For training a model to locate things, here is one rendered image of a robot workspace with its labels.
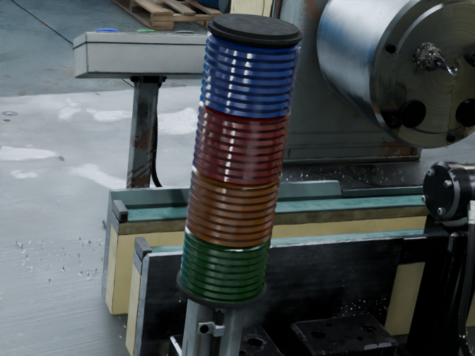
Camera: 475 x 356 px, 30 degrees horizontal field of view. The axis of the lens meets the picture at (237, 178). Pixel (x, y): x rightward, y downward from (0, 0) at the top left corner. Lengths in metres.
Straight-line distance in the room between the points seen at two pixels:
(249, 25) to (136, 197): 0.47
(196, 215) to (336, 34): 0.77
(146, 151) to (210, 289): 0.56
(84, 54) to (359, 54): 0.40
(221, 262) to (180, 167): 0.85
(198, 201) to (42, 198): 0.72
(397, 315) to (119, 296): 0.32
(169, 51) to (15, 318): 0.37
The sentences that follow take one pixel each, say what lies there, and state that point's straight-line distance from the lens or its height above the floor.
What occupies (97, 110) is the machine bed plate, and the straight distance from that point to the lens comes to 1.66.
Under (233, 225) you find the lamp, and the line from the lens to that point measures 0.58.
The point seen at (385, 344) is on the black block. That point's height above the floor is 0.86.
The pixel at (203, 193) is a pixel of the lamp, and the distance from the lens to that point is 0.58.
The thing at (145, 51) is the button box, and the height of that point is 1.06.
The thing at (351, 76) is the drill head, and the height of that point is 1.01.
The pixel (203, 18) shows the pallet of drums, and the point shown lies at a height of 0.08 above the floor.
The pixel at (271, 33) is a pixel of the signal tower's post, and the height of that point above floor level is 1.22.
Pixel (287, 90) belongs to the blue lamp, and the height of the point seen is 1.18.
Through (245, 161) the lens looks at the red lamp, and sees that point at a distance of 0.56.
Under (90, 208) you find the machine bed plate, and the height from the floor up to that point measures 0.80.
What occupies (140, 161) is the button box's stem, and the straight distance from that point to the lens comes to 1.15.
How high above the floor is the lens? 1.34
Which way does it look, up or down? 22 degrees down
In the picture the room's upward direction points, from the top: 8 degrees clockwise
